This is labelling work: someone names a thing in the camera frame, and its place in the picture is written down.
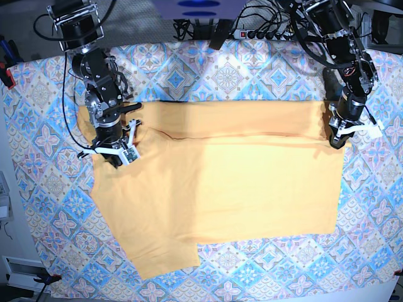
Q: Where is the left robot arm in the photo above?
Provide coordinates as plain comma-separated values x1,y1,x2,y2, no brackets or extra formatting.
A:
289,1,378,149

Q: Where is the grey camera mount plate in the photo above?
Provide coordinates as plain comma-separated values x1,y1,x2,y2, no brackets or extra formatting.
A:
152,0,246,20

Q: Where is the white box left lower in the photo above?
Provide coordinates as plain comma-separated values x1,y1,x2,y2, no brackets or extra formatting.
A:
2,256,48,293

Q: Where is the blue handled tool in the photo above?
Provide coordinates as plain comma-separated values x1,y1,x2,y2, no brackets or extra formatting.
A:
1,35,23,65

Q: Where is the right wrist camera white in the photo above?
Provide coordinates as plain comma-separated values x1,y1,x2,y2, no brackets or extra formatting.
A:
119,146,140,165

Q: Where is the white power strip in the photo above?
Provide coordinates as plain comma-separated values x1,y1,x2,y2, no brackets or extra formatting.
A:
232,28,294,41

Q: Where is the yellow T-shirt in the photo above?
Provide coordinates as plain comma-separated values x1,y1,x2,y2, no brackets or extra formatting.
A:
91,101,344,279

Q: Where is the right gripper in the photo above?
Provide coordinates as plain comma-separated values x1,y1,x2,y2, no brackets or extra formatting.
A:
93,122,126,169

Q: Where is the black mount post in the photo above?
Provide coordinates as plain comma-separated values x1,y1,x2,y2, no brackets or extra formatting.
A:
209,19,234,50

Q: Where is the patterned blue tablecloth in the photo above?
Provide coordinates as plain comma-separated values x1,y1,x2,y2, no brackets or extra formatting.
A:
1,41,402,301

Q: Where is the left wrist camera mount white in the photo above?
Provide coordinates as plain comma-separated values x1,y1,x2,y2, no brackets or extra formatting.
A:
338,120,385,139

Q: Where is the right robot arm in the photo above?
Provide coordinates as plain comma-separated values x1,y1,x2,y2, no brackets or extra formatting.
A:
47,1,142,168

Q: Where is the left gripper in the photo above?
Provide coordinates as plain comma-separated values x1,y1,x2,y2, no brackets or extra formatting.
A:
329,94,367,150

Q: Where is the red clamp left upper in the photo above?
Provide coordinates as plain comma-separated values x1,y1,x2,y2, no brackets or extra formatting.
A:
0,62,16,89

